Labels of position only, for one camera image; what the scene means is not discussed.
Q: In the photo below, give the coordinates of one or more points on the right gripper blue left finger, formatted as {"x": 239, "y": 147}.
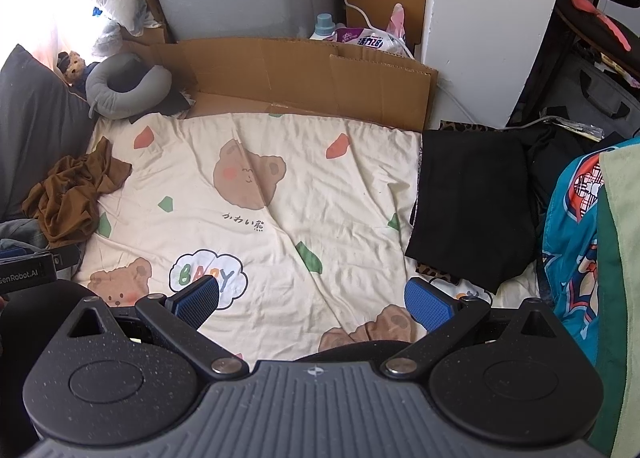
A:
{"x": 174, "y": 321}

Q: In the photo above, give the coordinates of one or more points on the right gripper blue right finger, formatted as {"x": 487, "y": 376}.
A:
{"x": 447, "y": 322}

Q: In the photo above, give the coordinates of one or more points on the brown printed t-shirt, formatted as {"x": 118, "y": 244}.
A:
{"x": 66, "y": 203}

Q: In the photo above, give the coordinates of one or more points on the grey denim garment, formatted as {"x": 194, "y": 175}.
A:
{"x": 22, "y": 233}

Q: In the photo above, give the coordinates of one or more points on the black folded garment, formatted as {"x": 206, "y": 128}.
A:
{"x": 477, "y": 206}

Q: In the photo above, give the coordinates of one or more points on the blue cartoon print cloth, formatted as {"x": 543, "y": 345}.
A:
{"x": 570, "y": 247}

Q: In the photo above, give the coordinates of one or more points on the dark grey pillow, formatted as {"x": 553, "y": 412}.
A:
{"x": 42, "y": 121}

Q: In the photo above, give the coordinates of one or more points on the cream bear print bedsheet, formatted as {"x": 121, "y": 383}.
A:
{"x": 303, "y": 221}

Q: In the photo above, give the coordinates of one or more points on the leopard print cloth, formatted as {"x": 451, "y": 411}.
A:
{"x": 461, "y": 127}

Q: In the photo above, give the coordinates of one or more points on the green cloth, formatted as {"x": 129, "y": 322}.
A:
{"x": 616, "y": 433}

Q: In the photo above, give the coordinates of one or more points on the grey neck pillow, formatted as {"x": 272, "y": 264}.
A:
{"x": 123, "y": 86}

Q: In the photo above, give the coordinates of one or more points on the small teddy bear toy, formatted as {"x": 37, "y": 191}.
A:
{"x": 74, "y": 69}

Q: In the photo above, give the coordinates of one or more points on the dark grey bag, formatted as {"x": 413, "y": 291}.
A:
{"x": 595, "y": 98}

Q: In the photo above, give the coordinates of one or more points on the brown cardboard sheet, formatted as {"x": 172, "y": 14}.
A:
{"x": 274, "y": 75}

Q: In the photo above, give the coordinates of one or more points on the purple white plastic bag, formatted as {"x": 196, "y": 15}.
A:
{"x": 374, "y": 39}

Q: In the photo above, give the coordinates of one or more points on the detergent bottle blue cap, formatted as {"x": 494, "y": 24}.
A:
{"x": 324, "y": 27}

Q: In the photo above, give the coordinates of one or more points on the pink handled tool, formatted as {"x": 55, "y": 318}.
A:
{"x": 588, "y": 7}

